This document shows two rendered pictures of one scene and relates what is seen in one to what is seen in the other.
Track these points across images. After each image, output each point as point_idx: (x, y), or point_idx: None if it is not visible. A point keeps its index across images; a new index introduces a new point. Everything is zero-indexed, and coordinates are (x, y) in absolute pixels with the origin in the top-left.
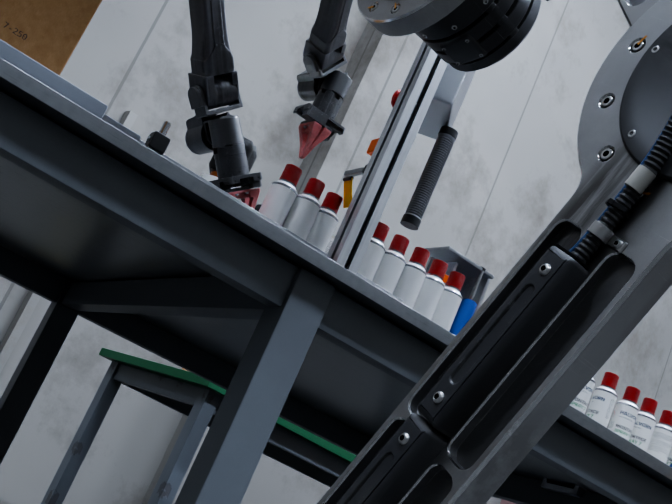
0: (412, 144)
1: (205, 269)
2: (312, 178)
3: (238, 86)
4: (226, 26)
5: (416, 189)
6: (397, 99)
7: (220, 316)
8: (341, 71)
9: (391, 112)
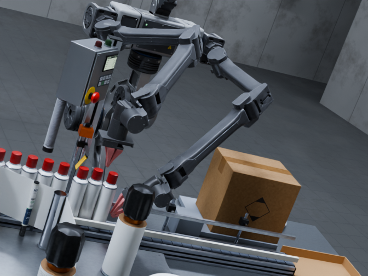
0: (82, 120)
1: None
2: (102, 170)
3: (166, 164)
4: (190, 147)
5: (57, 132)
6: (102, 107)
7: None
8: (128, 102)
9: (99, 115)
